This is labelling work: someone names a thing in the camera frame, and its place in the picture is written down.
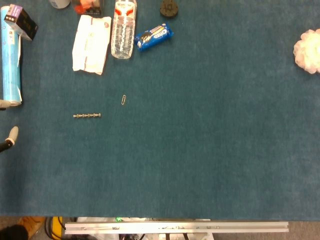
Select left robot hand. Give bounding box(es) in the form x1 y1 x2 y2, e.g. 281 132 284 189
0 98 20 154

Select small metal bead chain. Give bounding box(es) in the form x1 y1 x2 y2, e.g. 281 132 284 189
73 113 102 119

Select light blue cylindrical tube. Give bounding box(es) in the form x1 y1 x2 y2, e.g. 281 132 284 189
0 5 23 107

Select black and purple box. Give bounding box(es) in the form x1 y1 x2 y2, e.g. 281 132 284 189
3 3 39 41

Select white paper napkin pack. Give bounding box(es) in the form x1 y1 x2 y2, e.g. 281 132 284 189
71 14 112 76

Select white cup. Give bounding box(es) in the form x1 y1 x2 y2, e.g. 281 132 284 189
48 0 72 9

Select orange and black package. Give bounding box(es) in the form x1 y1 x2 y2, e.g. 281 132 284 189
71 0 105 18

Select clear plastic water bottle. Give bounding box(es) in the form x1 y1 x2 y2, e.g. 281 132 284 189
110 0 138 60

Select teal felt table mat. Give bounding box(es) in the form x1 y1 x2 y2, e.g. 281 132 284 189
0 0 320 222

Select blue Oreo cookie pack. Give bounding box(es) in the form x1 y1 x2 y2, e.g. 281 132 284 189
134 22 174 53

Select black round disc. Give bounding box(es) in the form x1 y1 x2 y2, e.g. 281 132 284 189
159 0 180 18

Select white mesh bath sponge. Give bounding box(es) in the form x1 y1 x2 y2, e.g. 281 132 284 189
292 28 320 75

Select aluminium profile rail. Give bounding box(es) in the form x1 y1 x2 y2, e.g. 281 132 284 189
64 220 290 235

